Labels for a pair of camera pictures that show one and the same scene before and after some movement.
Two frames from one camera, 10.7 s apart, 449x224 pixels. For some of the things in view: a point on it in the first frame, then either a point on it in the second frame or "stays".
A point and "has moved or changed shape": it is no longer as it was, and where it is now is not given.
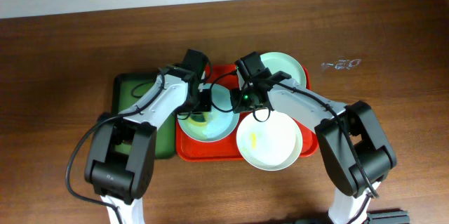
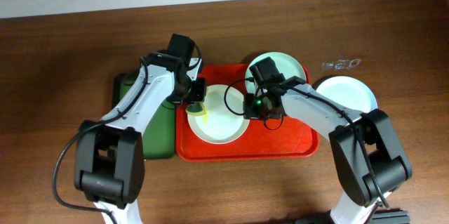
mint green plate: x=278 y=62 stays
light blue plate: x=224 y=121 to x=349 y=92
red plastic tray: x=226 y=149 stays
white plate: x=269 y=140 to x=224 y=122
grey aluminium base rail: x=395 y=217 stays
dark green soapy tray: x=126 y=88 stays
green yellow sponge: x=199 y=119 has moved or changed shape
